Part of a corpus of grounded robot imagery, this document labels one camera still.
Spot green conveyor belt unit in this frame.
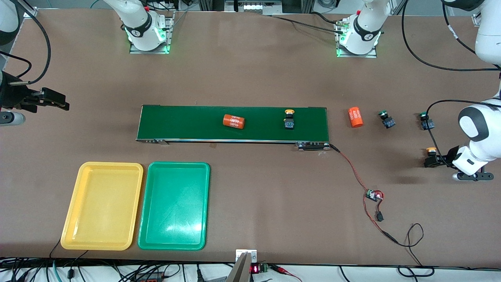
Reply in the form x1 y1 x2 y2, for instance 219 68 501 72
135 105 332 152

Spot thin black looped cable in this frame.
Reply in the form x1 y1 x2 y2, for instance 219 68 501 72
386 222 436 278

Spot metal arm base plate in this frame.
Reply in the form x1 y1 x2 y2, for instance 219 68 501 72
335 20 378 58
129 11 173 54

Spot green plastic tray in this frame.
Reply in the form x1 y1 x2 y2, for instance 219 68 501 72
137 161 211 251

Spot thin red wire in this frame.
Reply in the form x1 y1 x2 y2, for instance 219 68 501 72
363 194 392 237

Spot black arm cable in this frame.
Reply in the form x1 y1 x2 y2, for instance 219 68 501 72
0 0 52 85
401 0 501 167

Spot yellow plastic tray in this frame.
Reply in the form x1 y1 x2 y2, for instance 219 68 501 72
60 161 144 251

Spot red clip leads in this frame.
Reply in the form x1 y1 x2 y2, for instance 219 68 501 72
270 265 303 282

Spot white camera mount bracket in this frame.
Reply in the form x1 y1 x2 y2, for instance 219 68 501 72
236 249 258 264

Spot silver lit device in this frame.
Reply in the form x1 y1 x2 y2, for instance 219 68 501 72
224 0 283 16

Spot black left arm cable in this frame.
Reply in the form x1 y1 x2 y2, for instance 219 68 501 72
401 0 501 167

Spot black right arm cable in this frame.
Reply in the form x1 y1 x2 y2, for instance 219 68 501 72
0 0 52 85

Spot yellow push button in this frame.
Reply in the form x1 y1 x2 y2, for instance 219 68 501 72
424 147 443 168
283 109 297 131

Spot green push button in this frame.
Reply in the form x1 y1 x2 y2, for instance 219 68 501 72
378 111 396 129
419 112 435 131

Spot grey metal mount bar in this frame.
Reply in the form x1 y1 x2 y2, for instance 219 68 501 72
226 253 251 282

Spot black cable on table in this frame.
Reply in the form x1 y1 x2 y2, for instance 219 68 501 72
270 11 345 35

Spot orange 4680 cylinder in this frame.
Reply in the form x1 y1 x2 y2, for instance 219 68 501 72
223 114 246 130
348 107 364 128

